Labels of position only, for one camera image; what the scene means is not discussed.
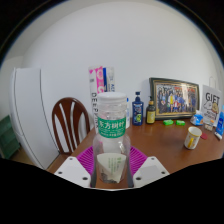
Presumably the white mug with yellow handle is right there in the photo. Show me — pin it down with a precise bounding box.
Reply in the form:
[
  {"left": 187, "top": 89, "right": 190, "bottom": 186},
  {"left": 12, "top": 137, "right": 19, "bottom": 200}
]
[{"left": 183, "top": 126, "right": 203, "bottom": 150}]

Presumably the white paper gift bag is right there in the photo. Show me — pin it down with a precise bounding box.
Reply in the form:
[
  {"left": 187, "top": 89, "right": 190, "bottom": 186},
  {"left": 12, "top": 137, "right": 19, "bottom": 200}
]
[{"left": 200, "top": 76, "right": 224, "bottom": 128}]

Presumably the green crate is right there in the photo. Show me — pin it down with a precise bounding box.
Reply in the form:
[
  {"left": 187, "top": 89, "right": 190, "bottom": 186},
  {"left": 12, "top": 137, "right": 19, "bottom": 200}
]
[{"left": 0, "top": 114, "right": 21, "bottom": 160}]

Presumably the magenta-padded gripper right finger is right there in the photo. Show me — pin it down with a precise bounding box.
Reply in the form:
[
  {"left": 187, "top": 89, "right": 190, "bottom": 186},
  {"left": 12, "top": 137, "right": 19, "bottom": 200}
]
[{"left": 128, "top": 145, "right": 171, "bottom": 189}]

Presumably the white refrigerator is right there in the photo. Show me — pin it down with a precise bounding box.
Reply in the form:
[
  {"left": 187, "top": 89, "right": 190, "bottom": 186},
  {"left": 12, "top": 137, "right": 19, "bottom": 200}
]
[{"left": 8, "top": 67, "right": 61, "bottom": 170}]

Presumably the amber pump bottle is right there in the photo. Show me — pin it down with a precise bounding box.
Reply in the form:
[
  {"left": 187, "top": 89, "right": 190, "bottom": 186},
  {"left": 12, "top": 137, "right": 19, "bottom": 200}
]
[{"left": 145, "top": 95, "right": 157, "bottom": 125}]

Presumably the blue detergent bottle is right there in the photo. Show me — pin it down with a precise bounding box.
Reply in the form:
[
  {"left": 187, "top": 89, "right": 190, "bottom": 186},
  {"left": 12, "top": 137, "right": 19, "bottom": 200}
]
[{"left": 214, "top": 104, "right": 224, "bottom": 140}]

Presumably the blue tissue pack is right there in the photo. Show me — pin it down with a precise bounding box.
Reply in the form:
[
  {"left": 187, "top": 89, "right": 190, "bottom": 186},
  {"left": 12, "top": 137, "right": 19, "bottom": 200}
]
[{"left": 189, "top": 109, "right": 205, "bottom": 127}]

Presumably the brown wooden chair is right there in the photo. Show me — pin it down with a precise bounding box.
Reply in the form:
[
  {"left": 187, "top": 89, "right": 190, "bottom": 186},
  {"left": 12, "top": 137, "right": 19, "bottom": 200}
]
[{"left": 51, "top": 96, "right": 92, "bottom": 156}]

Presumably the tall pink and white box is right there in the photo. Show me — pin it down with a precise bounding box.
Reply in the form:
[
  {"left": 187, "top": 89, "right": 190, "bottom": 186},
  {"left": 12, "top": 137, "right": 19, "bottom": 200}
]
[{"left": 88, "top": 66, "right": 107, "bottom": 133}]

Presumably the dark blue pump bottle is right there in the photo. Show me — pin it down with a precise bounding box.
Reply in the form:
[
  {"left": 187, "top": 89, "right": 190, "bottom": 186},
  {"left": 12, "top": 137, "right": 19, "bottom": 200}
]
[{"left": 131, "top": 91, "right": 145, "bottom": 127}]

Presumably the framed group picture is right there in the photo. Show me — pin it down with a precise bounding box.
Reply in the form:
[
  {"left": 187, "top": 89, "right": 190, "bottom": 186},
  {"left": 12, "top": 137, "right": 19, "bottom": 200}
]
[{"left": 148, "top": 77, "right": 200, "bottom": 121}]

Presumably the flat floral patterned pouch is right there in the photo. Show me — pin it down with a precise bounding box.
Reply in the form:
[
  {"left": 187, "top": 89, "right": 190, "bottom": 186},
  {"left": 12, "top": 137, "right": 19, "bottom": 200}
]
[{"left": 203, "top": 121, "right": 215, "bottom": 132}]

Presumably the clear green-labelled drink bottle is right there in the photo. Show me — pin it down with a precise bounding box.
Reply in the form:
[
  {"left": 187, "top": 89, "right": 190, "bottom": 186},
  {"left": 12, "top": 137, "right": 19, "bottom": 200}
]
[{"left": 92, "top": 92, "right": 132, "bottom": 184}]

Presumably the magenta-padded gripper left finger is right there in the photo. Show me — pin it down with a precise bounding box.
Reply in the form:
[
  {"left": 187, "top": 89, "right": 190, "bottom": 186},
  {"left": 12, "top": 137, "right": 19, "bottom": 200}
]
[{"left": 53, "top": 145, "right": 98, "bottom": 188}]

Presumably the white bottle with blue cap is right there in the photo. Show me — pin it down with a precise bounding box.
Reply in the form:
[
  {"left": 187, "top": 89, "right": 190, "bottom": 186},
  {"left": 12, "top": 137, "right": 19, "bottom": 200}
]
[{"left": 125, "top": 97, "right": 132, "bottom": 129}]

